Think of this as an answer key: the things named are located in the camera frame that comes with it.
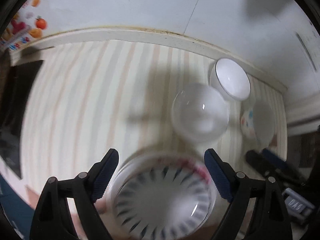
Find small bowl coloured dots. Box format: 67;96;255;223
240;100;275;146

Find striped table mat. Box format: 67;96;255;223
19;39;288;205

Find colourful fruit sticker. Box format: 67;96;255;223
1;0;48;51

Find black induction cooktop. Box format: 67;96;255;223
1;60;43;178

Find white plate pink flowers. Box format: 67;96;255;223
114;151;217;207

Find white plate blue stripes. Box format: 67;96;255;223
110;166;214;239

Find white bowl red pattern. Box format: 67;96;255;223
171;83;229;144

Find white bowl dark rim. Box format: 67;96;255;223
209;58;251;101

